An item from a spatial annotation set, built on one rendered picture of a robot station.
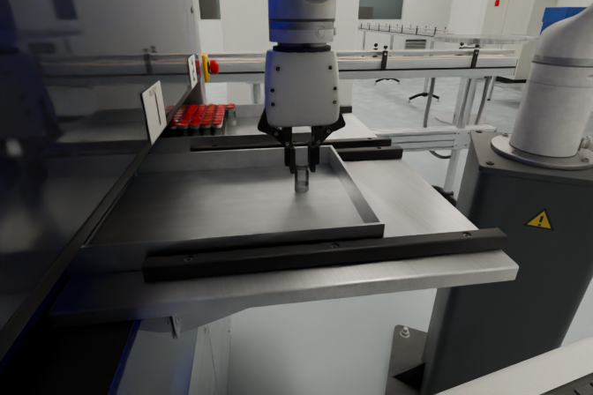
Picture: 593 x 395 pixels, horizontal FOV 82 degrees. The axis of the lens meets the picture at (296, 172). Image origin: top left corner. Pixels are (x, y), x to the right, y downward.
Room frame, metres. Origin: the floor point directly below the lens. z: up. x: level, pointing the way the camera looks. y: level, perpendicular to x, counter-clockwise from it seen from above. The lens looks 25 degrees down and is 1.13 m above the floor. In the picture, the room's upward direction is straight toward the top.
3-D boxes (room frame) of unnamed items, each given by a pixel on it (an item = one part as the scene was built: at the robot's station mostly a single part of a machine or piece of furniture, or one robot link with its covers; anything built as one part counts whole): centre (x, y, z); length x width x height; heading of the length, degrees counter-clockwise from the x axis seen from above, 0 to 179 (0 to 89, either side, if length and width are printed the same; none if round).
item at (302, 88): (0.47, -0.01, 1.05); 0.10 x 0.08 x 0.11; 98
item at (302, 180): (0.47, -0.01, 0.90); 0.02 x 0.02 x 0.04
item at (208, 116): (0.76, 0.20, 0.90); 0.18 x 0.02 x 0.05; 8
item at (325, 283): (0.61, 0.04, 0.87); 0.70 x 0.48 x 0.02; 8
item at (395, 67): (1.78, -0.19, 0.92); 1.90 x 0.16 x 0.16; 98
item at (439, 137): (1.80, -0.34, 0.49); 1.60 x 0.08 x 0.12; 98
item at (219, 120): (0.76, 0.18, 0.90); 0.18 x 0.02 x 0.05; 8
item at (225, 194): (0.43, 0.09, 0.90); 0.34 x 0.26 x 0.04; 98
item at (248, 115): (0.77, 0.13, 0.90); 0.34 x 0.26 x 0.04; 98
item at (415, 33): (6.29, -1.64, 0.92); 3.60 x 0.15 x 0.16; 8
